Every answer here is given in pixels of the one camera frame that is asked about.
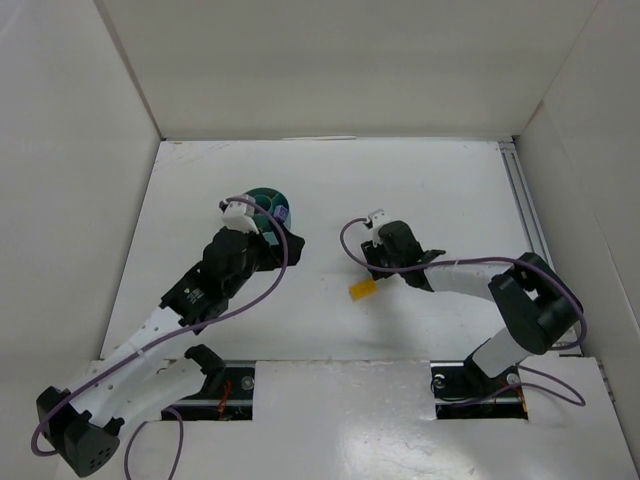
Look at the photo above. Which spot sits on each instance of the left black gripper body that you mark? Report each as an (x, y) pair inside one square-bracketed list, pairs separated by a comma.
[(279, 245)]

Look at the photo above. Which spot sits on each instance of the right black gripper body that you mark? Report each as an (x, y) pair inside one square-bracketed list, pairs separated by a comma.
[(377, 257)]

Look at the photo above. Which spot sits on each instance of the yellow long lego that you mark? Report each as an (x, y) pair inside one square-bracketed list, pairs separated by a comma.
[(362, 289)]

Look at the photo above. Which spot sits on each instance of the purple square lego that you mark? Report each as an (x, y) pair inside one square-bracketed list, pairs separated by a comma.
[(281, 213)]

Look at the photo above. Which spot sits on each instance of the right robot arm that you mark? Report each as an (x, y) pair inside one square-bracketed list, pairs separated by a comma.
[(537, 308)]

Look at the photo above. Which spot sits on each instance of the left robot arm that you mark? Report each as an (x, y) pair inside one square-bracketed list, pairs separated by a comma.
[(163, 361)]

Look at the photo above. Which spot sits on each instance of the teal round divided container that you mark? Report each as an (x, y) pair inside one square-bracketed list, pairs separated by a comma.
[(268, 199)]

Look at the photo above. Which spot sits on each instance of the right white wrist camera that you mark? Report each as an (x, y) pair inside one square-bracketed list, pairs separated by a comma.
[(377, 219)]

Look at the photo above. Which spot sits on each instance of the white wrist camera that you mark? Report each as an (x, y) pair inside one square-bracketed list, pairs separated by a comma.
[(377, 219), (238, 214)]

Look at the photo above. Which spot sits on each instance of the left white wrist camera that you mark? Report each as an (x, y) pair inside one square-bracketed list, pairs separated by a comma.
[(238, 214)]

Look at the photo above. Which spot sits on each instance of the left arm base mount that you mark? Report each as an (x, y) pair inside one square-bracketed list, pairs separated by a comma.
[(226, 392)]

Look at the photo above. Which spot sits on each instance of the aluminium rail right edge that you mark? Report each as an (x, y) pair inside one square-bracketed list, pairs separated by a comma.
[(524, 202)]

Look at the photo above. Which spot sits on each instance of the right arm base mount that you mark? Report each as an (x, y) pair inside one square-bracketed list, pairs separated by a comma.
[(462, 391)]

